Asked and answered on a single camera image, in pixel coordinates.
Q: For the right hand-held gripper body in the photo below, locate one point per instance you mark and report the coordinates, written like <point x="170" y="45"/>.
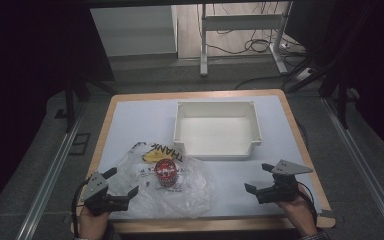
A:
<point x="281" y="190"/>

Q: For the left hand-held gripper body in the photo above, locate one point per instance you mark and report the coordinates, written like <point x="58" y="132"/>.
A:
<point x="95" y="186"/>

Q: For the red can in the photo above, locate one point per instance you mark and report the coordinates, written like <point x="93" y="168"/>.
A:
<point x="165" y="171"/>

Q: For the clear printed plastic bag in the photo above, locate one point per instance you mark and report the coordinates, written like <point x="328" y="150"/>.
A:
<point x="180" y="200"/>

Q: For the white plastic bin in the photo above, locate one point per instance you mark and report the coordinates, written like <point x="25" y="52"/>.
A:
<point x="217" y="133"/>

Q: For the person's right hand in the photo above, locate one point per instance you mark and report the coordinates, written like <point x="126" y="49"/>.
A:
<point x="300" y="213"/>

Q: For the person's left hand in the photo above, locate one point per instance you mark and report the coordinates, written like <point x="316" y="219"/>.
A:
<point x="93" y="225"/>

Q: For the white table mat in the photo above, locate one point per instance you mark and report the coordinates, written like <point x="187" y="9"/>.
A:
<point x="140" y="123"/>

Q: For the black metal stand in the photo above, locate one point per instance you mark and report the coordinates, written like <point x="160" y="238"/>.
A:
<point x="341" y="96"/>
<point x="70" y="100"/>

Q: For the dark curtain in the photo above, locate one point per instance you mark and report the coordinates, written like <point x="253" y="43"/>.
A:
<point x="20" y="66"/>
<point x="376" y="66"/>

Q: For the white board panel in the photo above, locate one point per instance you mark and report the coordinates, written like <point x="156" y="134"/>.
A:
<point x="133" y="30"/>

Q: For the black floor socket frame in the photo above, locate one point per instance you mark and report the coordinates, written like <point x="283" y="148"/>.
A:
<point x="80" y="144"/>

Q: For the aluminium floor rail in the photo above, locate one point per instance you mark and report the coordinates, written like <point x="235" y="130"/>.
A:
<point x="51" y="176"/>
<point x="363" y="166"/>

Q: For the white metal desk frame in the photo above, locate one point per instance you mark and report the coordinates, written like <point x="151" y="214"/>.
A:
<point x="240" y="22"/>

